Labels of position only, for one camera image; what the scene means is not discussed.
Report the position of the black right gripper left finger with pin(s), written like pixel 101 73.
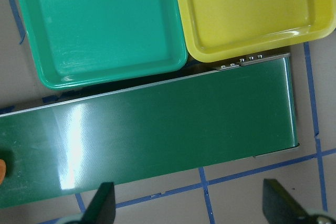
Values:
pixel 102 208

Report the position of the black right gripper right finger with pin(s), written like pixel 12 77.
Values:
pixel 279 206

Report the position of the green conveyor belt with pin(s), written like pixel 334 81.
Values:
pixel 148 131

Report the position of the plain orange cylinder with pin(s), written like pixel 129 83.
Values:
pixel 2 170

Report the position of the green plastic tray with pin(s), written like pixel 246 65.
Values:
pixel 77 43

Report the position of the yellow plastic tray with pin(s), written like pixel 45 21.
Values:
pixel 217 30

